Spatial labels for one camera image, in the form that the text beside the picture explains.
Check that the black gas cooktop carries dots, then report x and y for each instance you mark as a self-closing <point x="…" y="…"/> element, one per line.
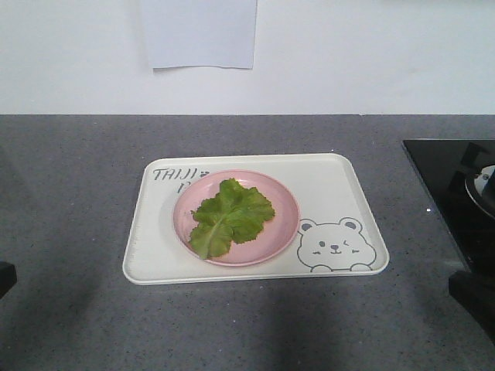
<point x="459" y="175"/>

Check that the cream bear serving tray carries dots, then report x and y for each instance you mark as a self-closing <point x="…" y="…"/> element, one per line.
<point x="337" y="234"/>

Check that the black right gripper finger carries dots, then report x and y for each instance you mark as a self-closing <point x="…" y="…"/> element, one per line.
<point x="475" y="293"/>

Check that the white paper sheet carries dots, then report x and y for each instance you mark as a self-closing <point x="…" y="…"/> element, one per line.
<point x="199" y="33"/>

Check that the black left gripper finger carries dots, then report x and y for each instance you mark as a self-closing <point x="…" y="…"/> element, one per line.
<point x="8" y="277"/>

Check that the green lettuce leaf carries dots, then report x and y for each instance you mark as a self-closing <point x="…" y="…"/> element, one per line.
<point x="236" y="214"/>

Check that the pink round plate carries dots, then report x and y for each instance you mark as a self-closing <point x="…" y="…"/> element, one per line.
<point x="278" y="233"/>

